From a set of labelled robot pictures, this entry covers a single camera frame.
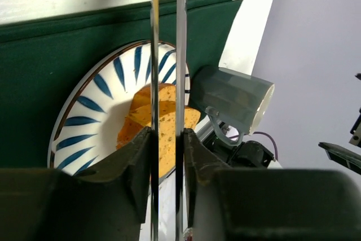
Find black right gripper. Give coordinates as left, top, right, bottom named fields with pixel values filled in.
left=318, top=73, right=361, bottom=173

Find dark green placemat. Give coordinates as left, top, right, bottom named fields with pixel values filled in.
left=1, top=0, right=242, bottom=168

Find silver metal tongs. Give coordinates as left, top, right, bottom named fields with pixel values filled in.
left=150, top=0, right=187, bottom=240

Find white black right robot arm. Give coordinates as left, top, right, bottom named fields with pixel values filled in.
left=204, top=132, right=360, bottom=174

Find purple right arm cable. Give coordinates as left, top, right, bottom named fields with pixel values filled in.
left=228, top=130, right=280, bottom=161

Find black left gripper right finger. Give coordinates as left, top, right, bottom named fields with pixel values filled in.
left=184, top=129, right=360, bottom=240

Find white blue ceramic mug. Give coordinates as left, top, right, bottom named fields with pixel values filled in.
left=190, top=66, right=275, bottom=147

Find bread slice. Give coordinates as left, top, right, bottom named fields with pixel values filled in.
left=130, top=83, right=176, bottom=111
left=116, top=104, right=201, bottom=178

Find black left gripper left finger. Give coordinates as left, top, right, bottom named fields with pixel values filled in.
left=1, top=128, right=151, bottom=240

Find white blue striped plate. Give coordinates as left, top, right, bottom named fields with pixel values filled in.
left=47, top=40, right=191, bottom=187

